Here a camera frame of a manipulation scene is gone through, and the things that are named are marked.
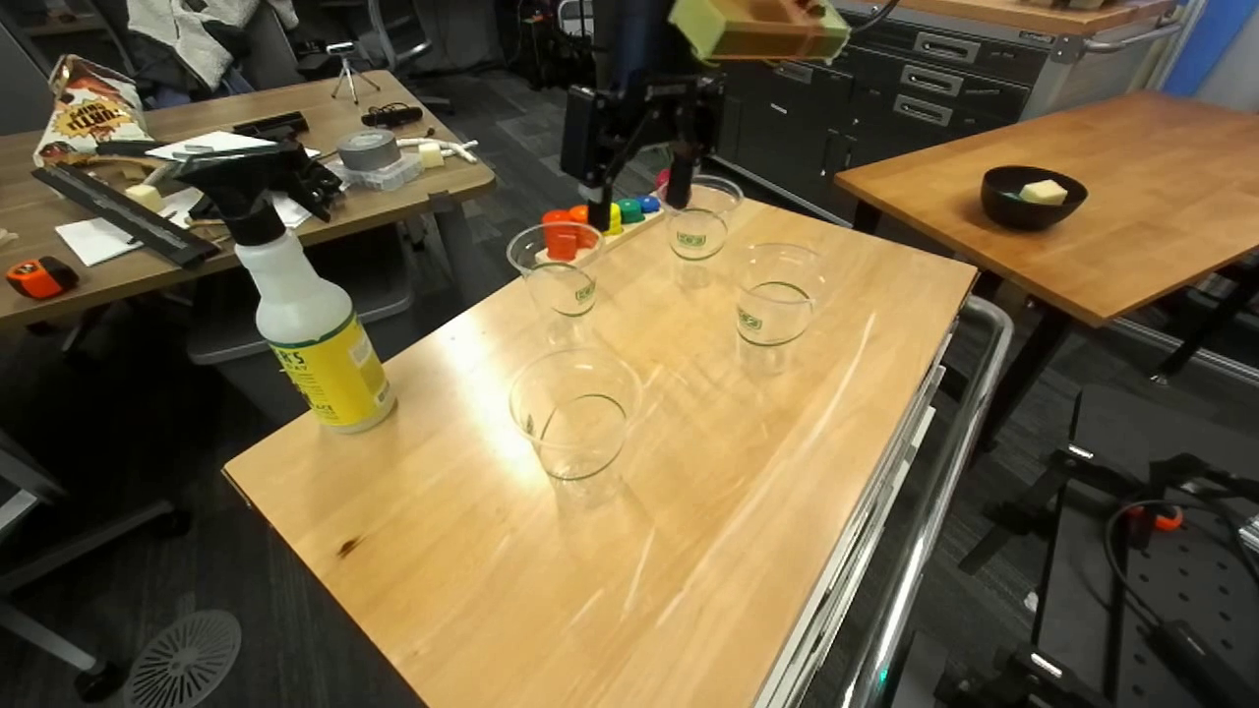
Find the white paper sheet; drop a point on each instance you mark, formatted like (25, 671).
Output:
(218, 138)
(101, 241)

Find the black flat bar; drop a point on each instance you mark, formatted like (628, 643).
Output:
(125, 219)

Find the grey white jacket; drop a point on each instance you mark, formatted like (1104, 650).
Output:
(199, 34)

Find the black small device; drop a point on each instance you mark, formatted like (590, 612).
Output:
(391, 117)

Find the orange cylinder peg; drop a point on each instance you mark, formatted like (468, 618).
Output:
(581, 214)

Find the wooden side table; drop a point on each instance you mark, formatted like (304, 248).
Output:
(1153, 198)

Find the colourful toy blocks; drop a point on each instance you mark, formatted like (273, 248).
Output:
(629, 228)

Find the grey round container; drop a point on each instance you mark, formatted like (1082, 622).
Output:
(367, 147)

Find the green cylinder peg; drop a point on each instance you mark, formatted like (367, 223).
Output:
(629, 211)

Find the blue panel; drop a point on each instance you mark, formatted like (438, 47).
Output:
(1205, 46)

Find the orange tape measure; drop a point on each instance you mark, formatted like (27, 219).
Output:
(39, 277)

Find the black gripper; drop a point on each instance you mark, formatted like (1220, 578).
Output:
(643, 118)

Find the small desk tripod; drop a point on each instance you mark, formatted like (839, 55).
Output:
(349, 71)

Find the yellow green wrist camera housing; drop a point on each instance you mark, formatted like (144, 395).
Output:
(753, 30)

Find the yellow cylinder peg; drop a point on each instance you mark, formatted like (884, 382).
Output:
(615, 219)

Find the clear plastic cup green logo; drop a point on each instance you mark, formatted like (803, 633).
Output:
(703, 223)
(776, 299)
(557, 269)
(576, 417)

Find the black rectangular pad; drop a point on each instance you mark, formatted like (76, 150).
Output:
(269, 129)

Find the blue cylinder peg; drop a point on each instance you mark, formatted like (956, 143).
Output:
(652, 206)

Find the wooden office desk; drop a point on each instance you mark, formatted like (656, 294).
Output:
(199, 117)

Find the black bowl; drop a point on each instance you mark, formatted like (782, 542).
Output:
(1031, 219)

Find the red radish toy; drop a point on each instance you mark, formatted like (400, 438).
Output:
(662, 177)

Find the office chair base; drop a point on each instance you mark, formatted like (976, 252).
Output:
(170, 662)

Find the orange clamp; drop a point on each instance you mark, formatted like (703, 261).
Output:
(1158, 522)

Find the snack chips bag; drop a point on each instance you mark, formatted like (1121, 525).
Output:
(87, 117)

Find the red cylinder peg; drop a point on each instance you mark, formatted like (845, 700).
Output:
(559, 236)

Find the white yellow spray bottle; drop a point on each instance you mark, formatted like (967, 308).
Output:
(309, 315)

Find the yellow food piece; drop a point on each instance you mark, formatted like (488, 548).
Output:
(1043, 193)

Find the black tripod stand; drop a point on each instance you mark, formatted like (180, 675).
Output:
(1115, 590)

